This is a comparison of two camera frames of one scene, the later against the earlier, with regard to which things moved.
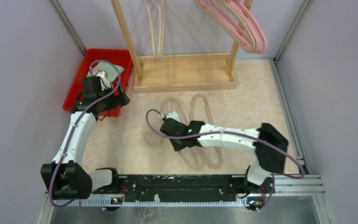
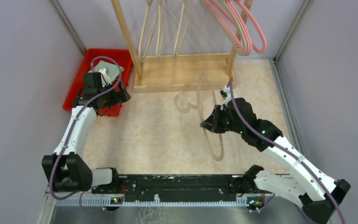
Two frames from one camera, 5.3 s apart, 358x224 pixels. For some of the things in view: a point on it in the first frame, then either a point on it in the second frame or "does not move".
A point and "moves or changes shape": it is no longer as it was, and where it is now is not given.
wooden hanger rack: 170,72 does not move
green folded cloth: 113,71 does not move
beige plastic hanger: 174,129 to 199,107
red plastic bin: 123,59 does not move
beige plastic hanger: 153,41 to 142,57
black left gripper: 118,100 does not move
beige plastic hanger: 198,141 to 175,52
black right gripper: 177,146 to 212,123
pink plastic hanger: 247,45 moves or changes shape
